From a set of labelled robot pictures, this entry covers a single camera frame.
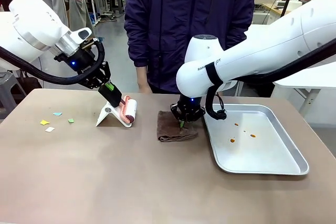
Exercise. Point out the bystander in grey skirt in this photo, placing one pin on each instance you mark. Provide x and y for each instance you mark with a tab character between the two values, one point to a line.
78	11

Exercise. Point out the brown towel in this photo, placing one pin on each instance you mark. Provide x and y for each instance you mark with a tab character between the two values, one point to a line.
170	129

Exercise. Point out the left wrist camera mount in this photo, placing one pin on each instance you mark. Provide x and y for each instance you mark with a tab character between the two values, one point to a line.
90	43

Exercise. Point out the grey plastic stool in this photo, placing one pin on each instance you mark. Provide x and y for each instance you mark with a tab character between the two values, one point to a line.
8	87

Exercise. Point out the silver metal tray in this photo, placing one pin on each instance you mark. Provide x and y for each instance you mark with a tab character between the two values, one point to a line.
262	155

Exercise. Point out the white paper scrap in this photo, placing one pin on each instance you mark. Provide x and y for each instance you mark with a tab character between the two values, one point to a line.
50	129

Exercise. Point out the white tissue box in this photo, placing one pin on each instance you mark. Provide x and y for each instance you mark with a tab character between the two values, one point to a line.
294	4

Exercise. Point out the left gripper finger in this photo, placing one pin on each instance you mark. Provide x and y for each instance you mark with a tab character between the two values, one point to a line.
92	84
106	73

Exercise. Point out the person in purple jacket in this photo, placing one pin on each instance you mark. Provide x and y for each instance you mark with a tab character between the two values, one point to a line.
183	11

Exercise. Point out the person's right forearm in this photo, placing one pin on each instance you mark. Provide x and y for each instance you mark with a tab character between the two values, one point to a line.
135	45

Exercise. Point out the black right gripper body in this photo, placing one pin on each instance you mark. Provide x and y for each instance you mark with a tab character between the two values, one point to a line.
189	106

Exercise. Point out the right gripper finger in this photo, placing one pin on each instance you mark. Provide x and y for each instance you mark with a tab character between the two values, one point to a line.
195	117
177	112

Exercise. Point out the white side table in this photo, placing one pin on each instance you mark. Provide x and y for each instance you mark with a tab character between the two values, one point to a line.
309	81

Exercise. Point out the green paper scrap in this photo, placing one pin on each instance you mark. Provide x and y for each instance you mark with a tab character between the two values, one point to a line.
71	120

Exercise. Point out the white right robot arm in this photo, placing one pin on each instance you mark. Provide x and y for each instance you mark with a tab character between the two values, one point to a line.
262	45

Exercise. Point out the person's right hand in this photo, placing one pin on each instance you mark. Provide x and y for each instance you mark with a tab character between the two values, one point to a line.
144	83

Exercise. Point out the small grey stool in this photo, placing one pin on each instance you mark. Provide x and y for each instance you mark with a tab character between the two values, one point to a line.
116	3

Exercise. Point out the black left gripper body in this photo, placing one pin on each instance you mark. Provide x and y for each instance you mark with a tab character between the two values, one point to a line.
82	64

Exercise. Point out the person's left forearm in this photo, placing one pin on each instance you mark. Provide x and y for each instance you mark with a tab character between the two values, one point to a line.
240	32

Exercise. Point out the teal paper scrap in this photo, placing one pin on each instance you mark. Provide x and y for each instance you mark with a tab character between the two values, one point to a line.
57	114

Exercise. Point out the white lint roller stand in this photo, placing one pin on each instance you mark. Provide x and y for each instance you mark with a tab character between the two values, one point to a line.
107	115

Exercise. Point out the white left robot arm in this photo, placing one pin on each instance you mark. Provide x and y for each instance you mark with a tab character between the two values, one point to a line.
31	24

